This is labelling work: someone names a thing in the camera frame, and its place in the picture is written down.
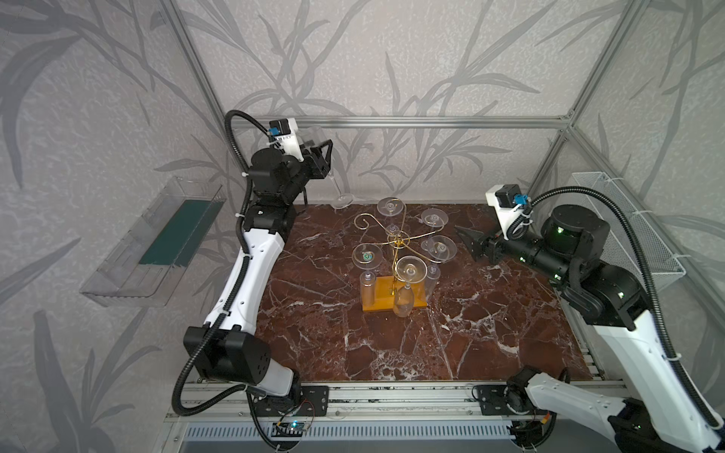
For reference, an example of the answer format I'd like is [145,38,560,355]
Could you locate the front round wine glass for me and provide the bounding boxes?
[393,256,428,318]

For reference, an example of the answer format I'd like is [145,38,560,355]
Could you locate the gold wire glass rack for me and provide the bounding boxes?
[354,206,432,275]

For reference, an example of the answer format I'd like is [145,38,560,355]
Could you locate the white wire mesh basket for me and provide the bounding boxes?
[562,172,686,290]

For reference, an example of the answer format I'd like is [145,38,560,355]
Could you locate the green circuit board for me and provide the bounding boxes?
[271,419,313,438]

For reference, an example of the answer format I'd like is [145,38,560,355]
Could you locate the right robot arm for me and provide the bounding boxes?
[457,205,724,452]

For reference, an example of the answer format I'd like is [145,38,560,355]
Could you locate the yellow wooden rack base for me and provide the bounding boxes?
[360,273,405,311]

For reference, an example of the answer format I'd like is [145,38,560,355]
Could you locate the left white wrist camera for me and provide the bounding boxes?
[268,118,304,162]

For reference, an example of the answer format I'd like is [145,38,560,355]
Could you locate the aluminium frame struts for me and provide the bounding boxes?
[175,1,724,347]

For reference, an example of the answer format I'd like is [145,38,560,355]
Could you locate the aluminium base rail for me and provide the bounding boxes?
[163,380,624,453]

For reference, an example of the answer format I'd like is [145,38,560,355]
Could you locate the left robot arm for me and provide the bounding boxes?
[173,140,333,398]

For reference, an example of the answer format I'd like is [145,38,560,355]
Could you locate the clear wine glass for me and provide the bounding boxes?
[420,208,449,252]
[422,235,458,302]
[299,126,353,210]
[377,197,406,233]
[352,243,383,311]

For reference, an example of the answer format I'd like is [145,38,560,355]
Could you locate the clear plastic wall bin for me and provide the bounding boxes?
[80,177,227,308]

